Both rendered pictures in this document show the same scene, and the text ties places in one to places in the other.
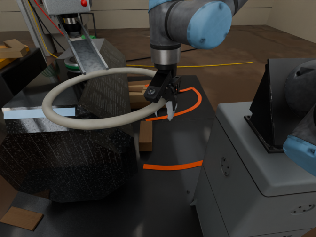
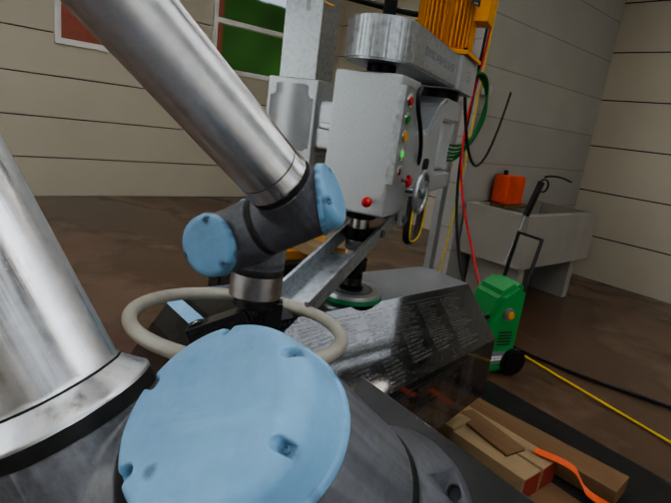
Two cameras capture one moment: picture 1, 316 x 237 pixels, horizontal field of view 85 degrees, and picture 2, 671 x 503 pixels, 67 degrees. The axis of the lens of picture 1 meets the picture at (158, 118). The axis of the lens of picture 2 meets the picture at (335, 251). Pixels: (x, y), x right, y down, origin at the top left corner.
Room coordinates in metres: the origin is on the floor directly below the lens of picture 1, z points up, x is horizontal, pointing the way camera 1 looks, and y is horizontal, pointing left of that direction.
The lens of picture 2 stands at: (0.15, -0.77, 1.39)
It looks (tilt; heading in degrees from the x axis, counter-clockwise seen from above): 14 degrees down; 54
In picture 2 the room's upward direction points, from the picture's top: 7 degrees clockwise
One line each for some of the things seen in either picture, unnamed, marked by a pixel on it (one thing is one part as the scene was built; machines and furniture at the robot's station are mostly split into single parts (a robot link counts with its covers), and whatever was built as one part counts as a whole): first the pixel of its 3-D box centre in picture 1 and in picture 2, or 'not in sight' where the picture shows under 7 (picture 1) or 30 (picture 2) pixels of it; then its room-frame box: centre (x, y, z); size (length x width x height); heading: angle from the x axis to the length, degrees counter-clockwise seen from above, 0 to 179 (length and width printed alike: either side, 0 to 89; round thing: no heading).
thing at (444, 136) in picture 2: not in sight; (425, 144); (1.73, 0.86, 1.34); 0.19 x 0.19 x 0.20
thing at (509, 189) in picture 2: not in sight; (511, 188); (4.19, 2.17, 1.00); 0.50 x 0.22 x 0.33; 6
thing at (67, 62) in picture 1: (81, 59); (349, 288); (1.17, 0.52, 0.84); 0.21 x 0.21 x 0.01
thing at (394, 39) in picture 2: not in sight; (416, 67); (1.47, 0.70, 1.62); 0.96 x 0.25 x 0.17; 31
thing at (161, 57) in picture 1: (164, 54); (256, 284); (0.53, -0.02, 1.10); 0.10 x 0.09 x 0.05; 62
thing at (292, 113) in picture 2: not in sight; (336, 127); (1.53, 1.26, 1.36); 0.74 x 0.34 x 0.25; 117
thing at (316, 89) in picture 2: not in sight; (301, 124); (1.44, 1.44, 1.36); 0.35 x 0.35 x 0.41
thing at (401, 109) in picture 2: not in sight; (399, 136); (1.17, 0.39, 1.37); 0.08 x 0.03 x 0.28; 31
